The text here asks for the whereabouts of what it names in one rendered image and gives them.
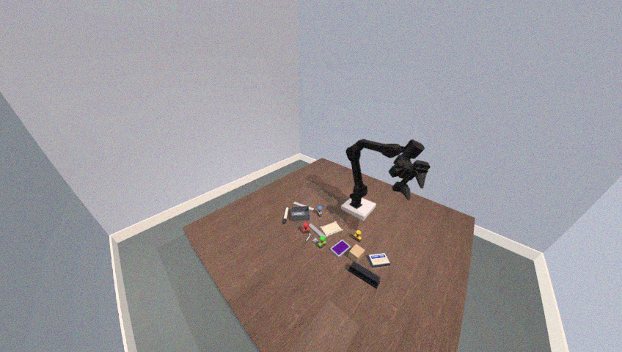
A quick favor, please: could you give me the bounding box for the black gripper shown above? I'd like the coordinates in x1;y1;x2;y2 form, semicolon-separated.
392;161;430;199

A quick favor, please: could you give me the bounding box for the cream paper card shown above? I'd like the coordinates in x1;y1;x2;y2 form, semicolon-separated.
321;221;343;236

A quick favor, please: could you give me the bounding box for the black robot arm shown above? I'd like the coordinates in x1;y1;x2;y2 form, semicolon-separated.
346;139;425;209

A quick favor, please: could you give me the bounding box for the tan box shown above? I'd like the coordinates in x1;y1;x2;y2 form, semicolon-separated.
348;244;365;263

